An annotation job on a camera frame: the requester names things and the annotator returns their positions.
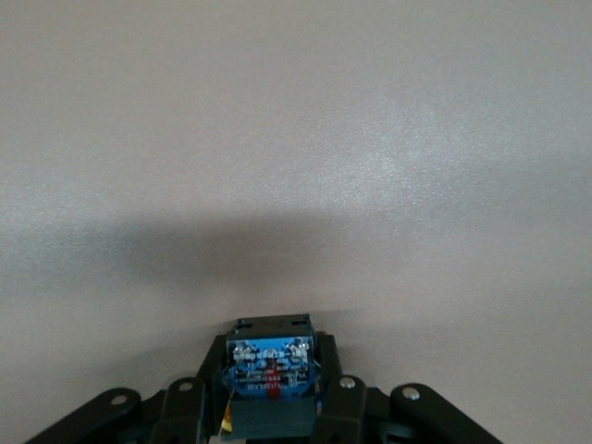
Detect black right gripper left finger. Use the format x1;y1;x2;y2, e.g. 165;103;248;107
27;335;232;444

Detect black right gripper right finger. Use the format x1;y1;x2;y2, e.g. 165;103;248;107
314;333;505;444

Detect green push button switch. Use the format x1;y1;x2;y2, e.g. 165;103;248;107
220;314;325;438

